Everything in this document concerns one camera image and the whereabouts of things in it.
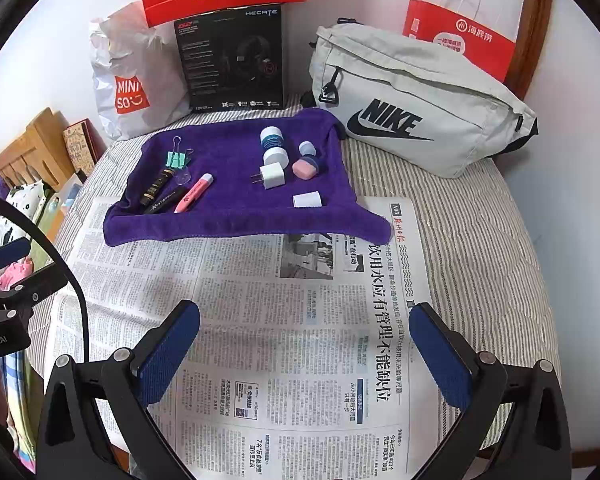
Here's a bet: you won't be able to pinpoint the pink pen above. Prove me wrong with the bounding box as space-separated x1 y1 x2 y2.
174 174 214 213

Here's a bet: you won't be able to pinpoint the white charger plug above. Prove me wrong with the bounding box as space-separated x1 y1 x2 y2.
251 162 283 191

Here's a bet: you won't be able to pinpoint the newspaper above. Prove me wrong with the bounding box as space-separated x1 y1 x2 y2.
42 195 481 480

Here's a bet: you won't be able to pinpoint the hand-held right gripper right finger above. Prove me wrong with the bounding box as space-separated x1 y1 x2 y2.
409 302 571 480

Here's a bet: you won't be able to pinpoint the white Nike bag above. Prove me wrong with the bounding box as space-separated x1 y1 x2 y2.
307 24 538 179

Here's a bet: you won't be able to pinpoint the green binder clip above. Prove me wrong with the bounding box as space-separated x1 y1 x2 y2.
166 136 195 170

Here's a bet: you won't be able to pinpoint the dark wooden bed frame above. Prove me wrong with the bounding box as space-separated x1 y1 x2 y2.
505 0 554 101

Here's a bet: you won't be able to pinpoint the blue white balm bottle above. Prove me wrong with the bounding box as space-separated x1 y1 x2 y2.
260 126 289 166

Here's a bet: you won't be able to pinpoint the black headphone box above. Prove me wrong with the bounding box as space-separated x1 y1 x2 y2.
174 4 285 112

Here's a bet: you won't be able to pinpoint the purple towel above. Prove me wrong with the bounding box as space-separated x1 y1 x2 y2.
102 107 391 247

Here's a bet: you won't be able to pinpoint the pink patterned cloth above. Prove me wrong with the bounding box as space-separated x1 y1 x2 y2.
0 255 41 476

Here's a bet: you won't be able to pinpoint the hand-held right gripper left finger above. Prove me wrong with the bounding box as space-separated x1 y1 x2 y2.
37 300 201 480

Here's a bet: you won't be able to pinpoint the white dotted cloth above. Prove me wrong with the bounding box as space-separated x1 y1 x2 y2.
5 180 56 241

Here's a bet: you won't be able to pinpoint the black cable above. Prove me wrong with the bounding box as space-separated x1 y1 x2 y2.
0 192 91 363

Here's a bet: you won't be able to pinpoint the pink jar clear lid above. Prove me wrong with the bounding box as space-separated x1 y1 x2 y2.
292 157 321 179

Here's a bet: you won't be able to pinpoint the patterned book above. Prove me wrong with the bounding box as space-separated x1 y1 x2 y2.
62 119 106 183

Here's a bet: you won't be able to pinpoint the clear plastic box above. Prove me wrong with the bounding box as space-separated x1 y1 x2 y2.
55 185 83 211

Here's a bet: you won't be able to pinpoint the red paper bag white handles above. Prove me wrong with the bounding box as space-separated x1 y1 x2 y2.
402 0 517 83

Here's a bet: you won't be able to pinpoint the white plastic shopping bag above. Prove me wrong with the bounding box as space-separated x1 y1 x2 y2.
89 2 193 141

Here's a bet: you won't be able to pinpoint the wooden rack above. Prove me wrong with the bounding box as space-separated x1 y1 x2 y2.
0 107 76 191

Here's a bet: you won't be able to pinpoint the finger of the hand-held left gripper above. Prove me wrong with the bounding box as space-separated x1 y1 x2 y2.
0 236 32 273
0 267 70 313

